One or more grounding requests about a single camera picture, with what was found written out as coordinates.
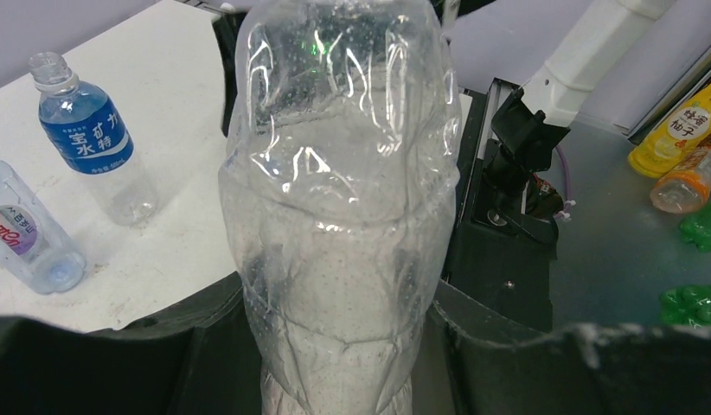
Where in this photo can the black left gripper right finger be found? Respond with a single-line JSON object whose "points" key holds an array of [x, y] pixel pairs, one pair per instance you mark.
{"points": [[475, 361]]}

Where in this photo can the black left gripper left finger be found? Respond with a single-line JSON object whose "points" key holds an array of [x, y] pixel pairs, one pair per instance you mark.
{"points": [[197, 356]]}

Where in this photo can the clear bottle white cap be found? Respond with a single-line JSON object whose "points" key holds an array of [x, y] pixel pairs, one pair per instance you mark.
{"points": [[34, 247]]}

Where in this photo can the clear unlabelled bottle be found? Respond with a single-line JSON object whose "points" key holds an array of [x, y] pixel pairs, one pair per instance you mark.
{"points": [[338, 194]]}

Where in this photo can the blue label clear bottle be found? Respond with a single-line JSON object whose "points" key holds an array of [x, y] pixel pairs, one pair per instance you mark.
{"points": [[86, 128]]}

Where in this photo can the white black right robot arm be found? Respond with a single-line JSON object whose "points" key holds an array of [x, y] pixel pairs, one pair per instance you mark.
{"points": [[533, 120]]}

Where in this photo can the orange label drink bottle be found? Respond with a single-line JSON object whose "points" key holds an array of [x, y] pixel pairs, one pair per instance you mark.
{"points": [[687, 187]]}

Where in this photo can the yellow label drink bottle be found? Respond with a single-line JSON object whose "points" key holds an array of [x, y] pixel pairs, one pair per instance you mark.
{"points": [[675, 137]]}

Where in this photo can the green plastic object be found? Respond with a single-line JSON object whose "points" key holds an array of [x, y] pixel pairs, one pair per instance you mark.
{"points": [[687, 305], [696, 229]]}

